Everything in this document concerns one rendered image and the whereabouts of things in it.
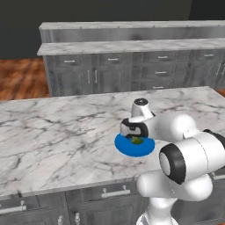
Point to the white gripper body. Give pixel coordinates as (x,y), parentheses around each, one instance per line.
(130,131)

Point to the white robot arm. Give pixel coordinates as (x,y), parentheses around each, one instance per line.
(187,146)

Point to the yellow-green lemon wedge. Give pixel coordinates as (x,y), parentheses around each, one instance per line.
(136,141)

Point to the blue plate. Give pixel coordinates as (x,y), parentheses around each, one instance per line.
(129,148)

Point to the grey raised counter marble top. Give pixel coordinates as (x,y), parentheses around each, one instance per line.
(126,30)

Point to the grey cupboard run marble top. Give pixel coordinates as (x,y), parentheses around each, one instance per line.
(123,76)

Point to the grey drawer front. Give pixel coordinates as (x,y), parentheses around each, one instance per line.
(29,202)
(93,193)
(220,183)

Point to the grey cupboard door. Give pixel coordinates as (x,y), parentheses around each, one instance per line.
(32,219)
(108,214)

